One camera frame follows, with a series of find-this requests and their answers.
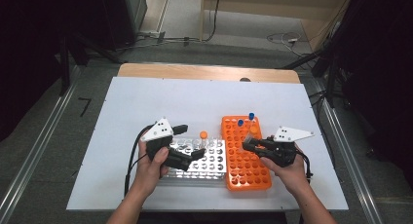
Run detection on black floor cables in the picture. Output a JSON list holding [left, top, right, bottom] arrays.
[[308, 90, 329, 138]]

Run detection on orange-capped clear tube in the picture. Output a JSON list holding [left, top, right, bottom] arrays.
[[199, 130, 209, 151], [244, 124, 262, 146]]

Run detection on black hanging cable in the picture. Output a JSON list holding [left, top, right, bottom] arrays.
[[202, 0, 223, 43]]

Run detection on left hand-held gripper black cable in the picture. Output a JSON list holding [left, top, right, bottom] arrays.
[[123, 124, 154, 198]]

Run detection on metal floor rail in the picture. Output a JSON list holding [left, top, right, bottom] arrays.
[[310, 80, 385, 224], [0, 65, 83, 224]]

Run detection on white board sheet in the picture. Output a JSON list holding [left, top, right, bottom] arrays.
[[65, 76, 350, 212]]

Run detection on person's right hand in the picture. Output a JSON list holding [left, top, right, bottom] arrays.
[[258, 144, 310, 197]]

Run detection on orange plastic tube rack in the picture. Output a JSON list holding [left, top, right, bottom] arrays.
[[220, 115, 274, 192]]

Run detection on wooden shelf unit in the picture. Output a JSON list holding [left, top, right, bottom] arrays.
[[199, 0, 356, 54]]

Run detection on right hand-held gripper black cable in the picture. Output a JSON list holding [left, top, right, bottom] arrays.
[[293, 148, 315, 183]]

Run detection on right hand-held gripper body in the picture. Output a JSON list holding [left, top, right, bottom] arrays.
[[255, 125, 316, 168]]

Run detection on white coiled cable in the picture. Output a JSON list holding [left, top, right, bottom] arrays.
[[266, 31, 306, 58]]

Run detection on grey floor cable bundle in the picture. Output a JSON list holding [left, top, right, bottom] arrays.
[[135, 30, 203, 47]]

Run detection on silver metal tube rack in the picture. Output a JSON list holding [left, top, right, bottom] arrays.
[[159, 136, 228, 181]]

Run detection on dark cabinet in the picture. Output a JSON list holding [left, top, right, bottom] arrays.
[[95, 0, 149, 52]]

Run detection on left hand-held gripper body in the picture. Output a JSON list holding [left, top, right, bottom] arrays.
[[139, 117, 197, 172]]

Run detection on hand-held gripper black cable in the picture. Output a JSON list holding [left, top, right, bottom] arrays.
[[293, 148, 315, 183], [123, 124, 154, 198]]

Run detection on wooden table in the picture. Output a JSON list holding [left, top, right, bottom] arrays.
[[116, 62, 302, 85]]

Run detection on black metal stand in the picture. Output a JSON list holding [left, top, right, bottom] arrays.
[[57, 33, 129, 97], [276, 47, 346, 109]]

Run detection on person's left hand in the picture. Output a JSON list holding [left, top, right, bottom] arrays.
[[133, 138, 171, 197]]

